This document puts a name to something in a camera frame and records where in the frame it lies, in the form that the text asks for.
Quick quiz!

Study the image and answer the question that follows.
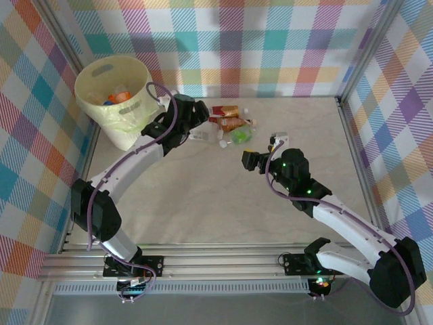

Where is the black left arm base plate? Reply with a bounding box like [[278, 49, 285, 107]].
[[102, 254, 166, 279]]

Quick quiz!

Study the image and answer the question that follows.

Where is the lime green label bottle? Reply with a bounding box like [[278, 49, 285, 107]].
[[219, 127, 255, 150]]

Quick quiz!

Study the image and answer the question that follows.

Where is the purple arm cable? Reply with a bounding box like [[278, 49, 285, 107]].
[[87, 82, 180, 303], [265, 142, 417, 318]]

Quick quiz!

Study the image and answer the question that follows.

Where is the orange label orange cap bottle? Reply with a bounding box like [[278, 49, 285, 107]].
[[114, 86, 132, 104]]

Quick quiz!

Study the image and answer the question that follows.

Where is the grey slotted cable duct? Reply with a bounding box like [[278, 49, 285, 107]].
[[53, 279, 311, 296]]

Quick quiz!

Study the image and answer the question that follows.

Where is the clear square bottle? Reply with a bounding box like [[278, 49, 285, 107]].
[[188, 125, 225, 143]]

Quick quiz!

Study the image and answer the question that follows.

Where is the aluminium table side rail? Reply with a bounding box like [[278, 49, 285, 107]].
[[59, 125, 101, 255], [336, 96, 388, 251]]

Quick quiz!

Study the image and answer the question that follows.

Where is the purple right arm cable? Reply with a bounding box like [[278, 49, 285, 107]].
[[265, 142, 417, 318]]

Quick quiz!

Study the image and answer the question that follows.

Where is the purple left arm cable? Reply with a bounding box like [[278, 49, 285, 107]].
[[87, 82, 180, 303]]

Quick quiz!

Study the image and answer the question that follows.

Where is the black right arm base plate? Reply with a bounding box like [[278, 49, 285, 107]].
[[281, 252, 346, 277]]

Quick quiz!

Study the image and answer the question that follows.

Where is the aluminium frame post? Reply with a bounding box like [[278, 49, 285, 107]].
[[37, 0, 85, 68], [334, 0, 407, 102]]

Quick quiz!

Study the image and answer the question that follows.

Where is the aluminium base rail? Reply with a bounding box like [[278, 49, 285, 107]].
[[37, 240, 373, 282]]

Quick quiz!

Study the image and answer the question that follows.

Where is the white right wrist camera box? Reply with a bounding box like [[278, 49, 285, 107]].
[[269, 131, 291, 147]]

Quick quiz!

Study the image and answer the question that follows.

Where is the brown tea bottle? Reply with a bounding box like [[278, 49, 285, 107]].
[[216, 116, 258, 133]]

